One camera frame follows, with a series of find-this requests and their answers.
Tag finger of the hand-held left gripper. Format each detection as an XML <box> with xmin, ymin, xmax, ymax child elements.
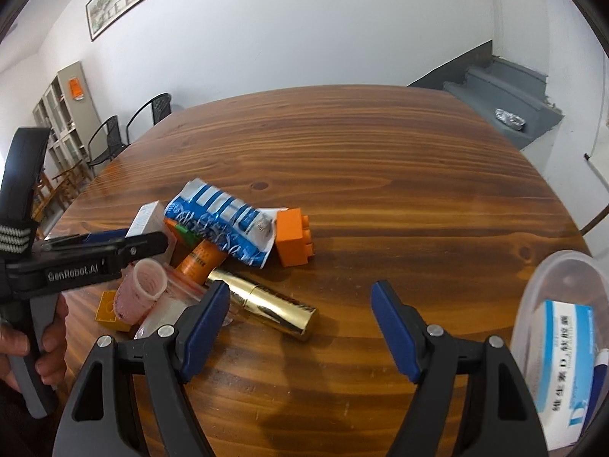
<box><xmin>114</xmin><ymin>231</ymin><xmax>170</xmax><ymax>268</ymax></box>
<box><xmin>40</xmin><ymin>228</ymin><xmax>131</xmax><ymax>251</ymax></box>

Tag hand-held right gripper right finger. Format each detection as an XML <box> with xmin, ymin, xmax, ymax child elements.
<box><xmin>371</xmin><ymin>280</ymin><xmax>548</xmax><ymax>457</ymax></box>

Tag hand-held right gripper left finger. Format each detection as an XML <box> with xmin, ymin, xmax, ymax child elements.
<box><xmin>52</xmin><ymin>280</ymin><xmax>231</xmax><ymax>457</ymax></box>

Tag blue white snack packet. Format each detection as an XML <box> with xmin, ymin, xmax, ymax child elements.
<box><xmin>164</xmin><ymin>178</ymin><xmax>289</xmax><ymax>270</ymax></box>

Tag clear plastic container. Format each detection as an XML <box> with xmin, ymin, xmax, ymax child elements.
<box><xmin>511</xmin><ymin>249</ymin><xmax>609</xmax><ymax>457</ymax></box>

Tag person's left hand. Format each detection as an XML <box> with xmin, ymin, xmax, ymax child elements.
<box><xmin>0</xmin><ymin>292</ymin><xmax>70</xmax><ymax>390</ymax></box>

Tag small white box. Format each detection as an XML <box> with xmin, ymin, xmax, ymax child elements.
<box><xmin>126</xmin><ymin>202</ymin><xmax>165</xmax><ymax>239</ymax></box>

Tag pink measuring cup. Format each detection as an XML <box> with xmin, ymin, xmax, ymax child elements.
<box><xmin>116</xmin><ymin>258</ymin><xmax>169</xmax><ymax>321</ymax></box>

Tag clear zip bag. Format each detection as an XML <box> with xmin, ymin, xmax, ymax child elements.
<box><xmin>133</xmin><ymin>267</ymin><xmax>210</xmax><ymax>341</ymax></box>

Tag yellow building block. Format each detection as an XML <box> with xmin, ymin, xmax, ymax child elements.
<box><xmin>94</xmin><ymin>290</ymin><xmax>132</xmax><ymax>333</ymax></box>

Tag orange bottle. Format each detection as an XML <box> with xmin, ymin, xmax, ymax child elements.
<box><xmin>174</xmin><ymin>240</ymin><xmax>228</xmax><ymax>287</ymax></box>

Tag gold metallic tube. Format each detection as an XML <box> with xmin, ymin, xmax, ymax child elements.
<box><xmin>207</xmin><ymin>268</ymin><xmax>319</xmax><ymax>342</ymax></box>

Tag wooden chair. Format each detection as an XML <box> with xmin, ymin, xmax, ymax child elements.
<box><xmin>31</xmin><ymin>161</ymin><xmax>92</xmax><ymax>229</ymax></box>

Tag black metal chair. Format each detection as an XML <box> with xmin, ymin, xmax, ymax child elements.
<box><xmin>86</xmin><ymin>115</ymin><xmax>128</xmax><ymax>177</ymax></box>
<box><xmin>126</xmin><ymin>93</ymin><xmax>173</xmax><ymax>146</ymax></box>

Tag orange building block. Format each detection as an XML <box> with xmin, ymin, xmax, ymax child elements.
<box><xmin>275</xmin><ymin>208</ymin><xmax>315</xmax><ymax>268</ymax></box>

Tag beige glass-door cabinet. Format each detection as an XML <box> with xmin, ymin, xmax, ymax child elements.
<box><xmin>32</xmin><ymin>61</ymin><xmax>103</xmax><ymax>186</ymax></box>

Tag wooden desk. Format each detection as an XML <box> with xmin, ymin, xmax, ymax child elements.
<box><xmin>35</xmin><ymin>85</ymin><xmax>593</xmax><ymax>457</ymax></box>

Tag blue white medicine box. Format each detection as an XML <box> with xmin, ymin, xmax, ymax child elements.
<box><xmin>535</xmin><ymin>300</ymin><xmax>598</xmax><ymax>451</ymax></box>

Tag framed landscape picture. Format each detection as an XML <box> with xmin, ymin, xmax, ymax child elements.
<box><xmin>84</xmin><ymin>0</ymin><xmax>158</xmax><ymax>43</ymax></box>

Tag foil tray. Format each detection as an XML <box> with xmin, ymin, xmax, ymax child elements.
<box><xmin>495</xmin><ymin>109</ymin><xmax>526</xmax><ymax>133</ymax></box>

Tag grey stairs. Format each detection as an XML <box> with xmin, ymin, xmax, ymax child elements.
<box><xmin>442</xmin><ymin>54</ymin><xmax>564</xmax><ymax>150</ymax></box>

